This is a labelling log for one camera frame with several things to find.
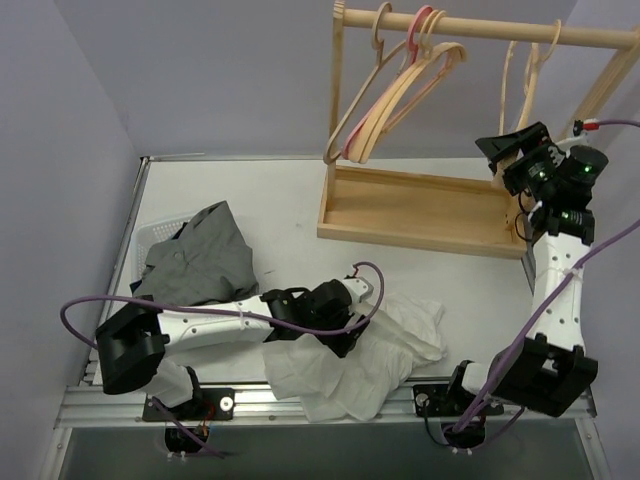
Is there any aluminium mounting rail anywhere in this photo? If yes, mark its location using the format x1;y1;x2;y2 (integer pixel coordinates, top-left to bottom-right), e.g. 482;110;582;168
54;382;596;429

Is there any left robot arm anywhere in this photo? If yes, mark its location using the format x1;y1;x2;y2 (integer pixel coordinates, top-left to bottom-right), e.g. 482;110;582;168
96;276;374;419

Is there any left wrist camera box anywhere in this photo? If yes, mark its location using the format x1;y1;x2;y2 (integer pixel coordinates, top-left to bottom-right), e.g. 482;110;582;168
555;119;600;151

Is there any white plastic basket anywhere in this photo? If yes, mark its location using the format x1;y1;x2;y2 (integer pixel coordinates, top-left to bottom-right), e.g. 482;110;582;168
130;213;194;280

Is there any wooden hanger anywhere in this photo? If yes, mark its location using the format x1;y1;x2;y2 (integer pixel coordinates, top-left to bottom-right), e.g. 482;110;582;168
492;19;563;188
349;9;467;166
352;12;456;164

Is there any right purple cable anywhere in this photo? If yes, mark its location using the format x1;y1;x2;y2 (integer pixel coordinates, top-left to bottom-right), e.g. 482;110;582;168
452;118;640;441

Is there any grey garment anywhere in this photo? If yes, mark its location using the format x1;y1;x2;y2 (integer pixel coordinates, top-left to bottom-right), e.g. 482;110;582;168
130;201;259;306

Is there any pink plastic hanger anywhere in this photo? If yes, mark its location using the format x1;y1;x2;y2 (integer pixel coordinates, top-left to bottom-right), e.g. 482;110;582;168
341;5;454;163

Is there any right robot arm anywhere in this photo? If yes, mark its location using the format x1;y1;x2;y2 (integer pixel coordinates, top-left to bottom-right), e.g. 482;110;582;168
443;121;609;427

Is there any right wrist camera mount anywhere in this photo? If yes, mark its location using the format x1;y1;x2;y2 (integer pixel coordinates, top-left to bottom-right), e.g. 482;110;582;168
340;267;375;304

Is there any wooden clothes rack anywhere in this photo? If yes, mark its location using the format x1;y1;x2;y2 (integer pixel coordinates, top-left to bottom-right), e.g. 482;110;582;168
317;7;639;259

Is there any white shirt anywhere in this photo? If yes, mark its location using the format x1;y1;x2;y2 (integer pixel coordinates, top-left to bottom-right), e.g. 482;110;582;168
262;293;446;411

